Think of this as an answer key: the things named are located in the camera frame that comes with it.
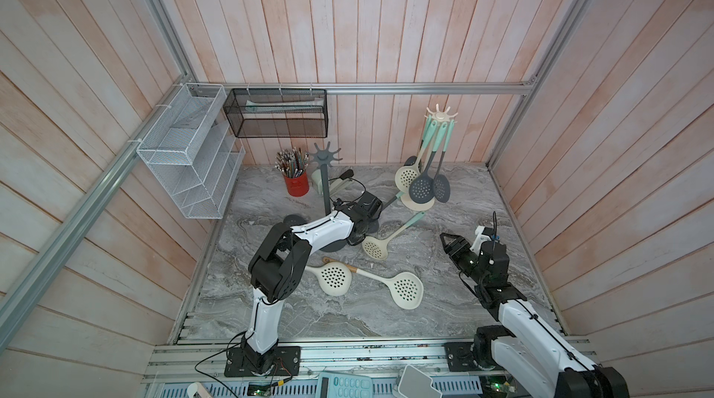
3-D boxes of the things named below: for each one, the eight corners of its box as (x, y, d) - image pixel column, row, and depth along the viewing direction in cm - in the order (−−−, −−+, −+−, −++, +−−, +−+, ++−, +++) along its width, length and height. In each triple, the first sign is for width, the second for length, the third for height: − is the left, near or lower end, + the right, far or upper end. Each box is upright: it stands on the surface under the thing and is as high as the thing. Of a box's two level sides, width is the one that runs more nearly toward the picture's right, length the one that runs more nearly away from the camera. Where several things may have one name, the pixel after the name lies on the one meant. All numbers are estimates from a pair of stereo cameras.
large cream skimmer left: (334, 303, 85) (333, 298, 82) (308, 273, 92) (306, 267, 88) (356, 282, 89) (356, 277, 86) (330, 255, 96) (329, 248, 92)
